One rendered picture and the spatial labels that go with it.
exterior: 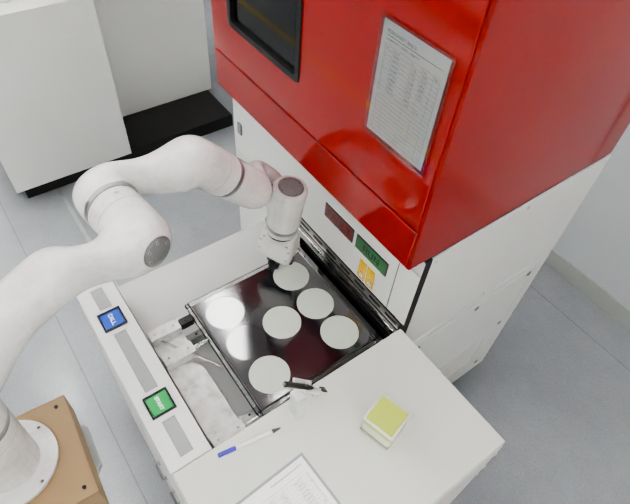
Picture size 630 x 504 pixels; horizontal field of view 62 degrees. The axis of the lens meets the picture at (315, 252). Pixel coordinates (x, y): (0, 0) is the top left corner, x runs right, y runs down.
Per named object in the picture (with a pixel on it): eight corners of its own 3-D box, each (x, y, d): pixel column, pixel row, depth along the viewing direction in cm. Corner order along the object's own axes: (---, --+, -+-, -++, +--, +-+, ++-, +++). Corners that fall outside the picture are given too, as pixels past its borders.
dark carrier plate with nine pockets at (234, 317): (298, 253, 155) (298, 252, 154) (373, 338, 138) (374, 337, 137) (192, 307, 140) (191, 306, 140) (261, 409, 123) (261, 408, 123)
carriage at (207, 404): (177, 327, 141) (175, 321, 139) (248, 439, 123) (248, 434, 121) (148, 342, 138) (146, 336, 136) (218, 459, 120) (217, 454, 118)
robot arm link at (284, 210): (258, 213, 134) (277, 239, 130) (264, 177, 124) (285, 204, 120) (286, 202, 138) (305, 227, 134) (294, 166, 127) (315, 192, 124)
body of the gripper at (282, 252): (257, 227, 134) (252, 253, 143) (292, 246, 133) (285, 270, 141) (271, 209, 139) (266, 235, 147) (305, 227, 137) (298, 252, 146)
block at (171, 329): (176, 323, 139) (175, 317, 136) (182, 333, 137) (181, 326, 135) (148, 338, 135) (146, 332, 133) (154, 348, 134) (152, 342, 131)
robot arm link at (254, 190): (181, 153, 111) (257, 191, 138) (218, 205, 105) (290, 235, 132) (210, 122, 109) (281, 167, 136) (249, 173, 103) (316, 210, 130)
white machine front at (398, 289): (243, 180, 184) (238, 77, 154) (398, 352, 144) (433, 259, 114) (235, 183, 183) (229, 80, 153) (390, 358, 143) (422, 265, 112)
